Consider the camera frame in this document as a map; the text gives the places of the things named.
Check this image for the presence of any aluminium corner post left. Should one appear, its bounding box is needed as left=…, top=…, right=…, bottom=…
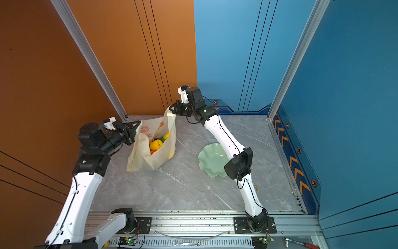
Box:
left=51, top=0, right=127, bottom=120

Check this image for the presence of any aluminium corner post right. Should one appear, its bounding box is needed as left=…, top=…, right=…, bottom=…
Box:
left=267, top=0, right=330, bottom=121

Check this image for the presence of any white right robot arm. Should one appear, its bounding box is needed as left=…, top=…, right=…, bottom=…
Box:
left=169, top=85, right=269, bottom=233

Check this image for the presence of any green circuit board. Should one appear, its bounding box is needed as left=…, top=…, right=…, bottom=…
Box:
left=118, top=237, right=138, bottom=246

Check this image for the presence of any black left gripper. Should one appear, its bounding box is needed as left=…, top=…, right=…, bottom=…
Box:
left=99, top=120, right=140, bottom=156

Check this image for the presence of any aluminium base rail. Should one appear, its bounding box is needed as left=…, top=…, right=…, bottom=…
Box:
left=85, top=211, right=328, bottom=249

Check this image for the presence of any yellow ridged starfruit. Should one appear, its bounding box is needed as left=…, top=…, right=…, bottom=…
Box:
left=149, top=139, right=163, bottom=151

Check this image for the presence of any aluminium corner post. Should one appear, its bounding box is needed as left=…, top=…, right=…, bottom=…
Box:
left=267, top=0, right=330, bottom=121
left=51, top=0, right=127, bottom=120

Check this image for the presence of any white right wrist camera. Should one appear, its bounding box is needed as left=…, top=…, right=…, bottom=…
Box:
left=178, top=85, right=189, bottom=103

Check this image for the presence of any red handled tool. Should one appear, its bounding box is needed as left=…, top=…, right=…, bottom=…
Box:
left=283, top=237, right=320, bottom=249

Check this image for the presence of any cream plastic bag orange print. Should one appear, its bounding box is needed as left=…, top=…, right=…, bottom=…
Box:
left=126, top=110, right=176, bottom=172

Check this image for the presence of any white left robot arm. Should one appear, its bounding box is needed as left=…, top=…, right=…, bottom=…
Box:
left=41, top=117, right=142, bottom=249

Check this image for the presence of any green orange papaya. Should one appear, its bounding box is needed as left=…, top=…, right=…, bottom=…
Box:
left=160, top=132, right=170, bottom=143

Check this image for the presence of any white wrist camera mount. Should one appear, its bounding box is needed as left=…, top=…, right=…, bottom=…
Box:
left=104, top=117, right=116, bottom=130

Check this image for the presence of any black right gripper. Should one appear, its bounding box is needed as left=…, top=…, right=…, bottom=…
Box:
left=169, top=100, right=198, bottom=117

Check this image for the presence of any light green fruit plate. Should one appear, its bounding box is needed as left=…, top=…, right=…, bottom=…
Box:
left=198, top=143, right=230, bottom=177

